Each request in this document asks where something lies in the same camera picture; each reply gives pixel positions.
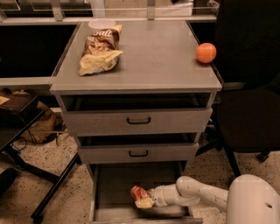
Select brown backpack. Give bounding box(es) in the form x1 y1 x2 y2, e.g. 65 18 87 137
11 88 64 144

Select red coke can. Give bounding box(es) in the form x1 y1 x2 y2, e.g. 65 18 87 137
130 185 149 201

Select middle grey drawer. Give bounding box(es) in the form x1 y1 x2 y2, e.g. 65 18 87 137
77 143 199 164

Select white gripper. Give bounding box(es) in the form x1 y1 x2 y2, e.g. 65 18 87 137
135 185 175 209

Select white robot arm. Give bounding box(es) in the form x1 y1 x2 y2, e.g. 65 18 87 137
130 174 280 224

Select bottom open grey drawer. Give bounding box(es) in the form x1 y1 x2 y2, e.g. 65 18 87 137
89 162 203 224

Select top grey drawer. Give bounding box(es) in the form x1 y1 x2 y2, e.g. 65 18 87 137
62 108 212 137

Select brown chip bag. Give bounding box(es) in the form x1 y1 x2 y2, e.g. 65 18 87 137
79 24 123 76

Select orange fruit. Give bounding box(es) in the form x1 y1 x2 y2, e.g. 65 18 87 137
196 43 217 64

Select black office chair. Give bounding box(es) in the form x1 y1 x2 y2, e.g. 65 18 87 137
197 0 280 177

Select black desk frame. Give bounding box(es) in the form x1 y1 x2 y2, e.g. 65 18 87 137
0 108 82 224

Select grey drawer cabinet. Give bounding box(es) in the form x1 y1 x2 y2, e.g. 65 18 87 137
49 20 223 224

